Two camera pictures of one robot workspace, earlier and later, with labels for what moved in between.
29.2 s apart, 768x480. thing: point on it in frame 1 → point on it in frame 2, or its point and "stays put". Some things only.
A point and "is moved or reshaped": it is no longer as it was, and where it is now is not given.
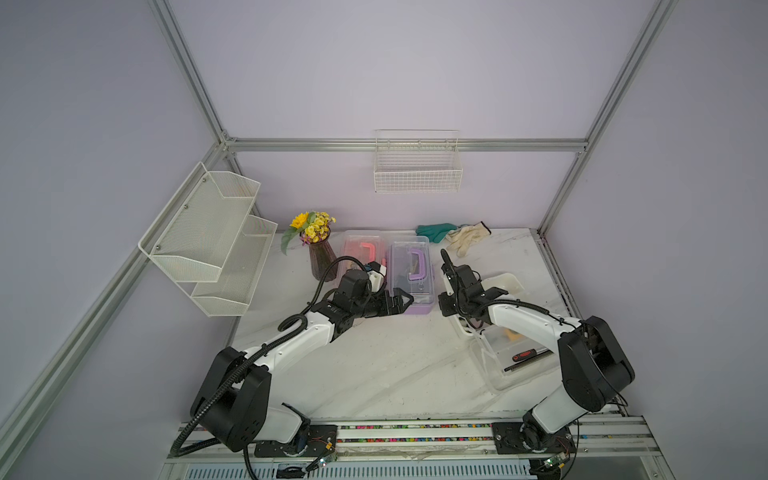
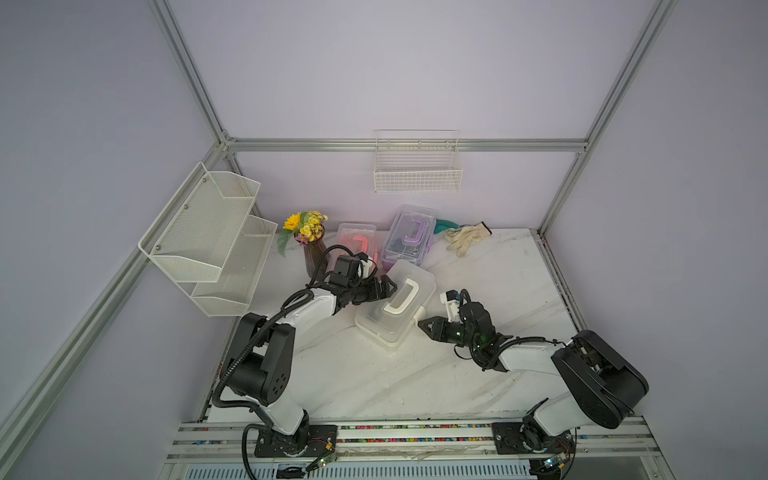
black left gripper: x=385 y=307 → x=375 y=294
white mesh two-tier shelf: x=209 y=242 stays put
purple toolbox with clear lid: x=411 y=269 → x=410 y=236
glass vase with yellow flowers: x=313 y=229 stays put
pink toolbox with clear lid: x=358 y=250 is moved or reshaped
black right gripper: x=446 y=309 → x=437 y=332
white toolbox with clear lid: x=507 y=356 is moved or reshaped
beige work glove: x=461 y=238 stays put
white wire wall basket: x=417 y=161 stays put
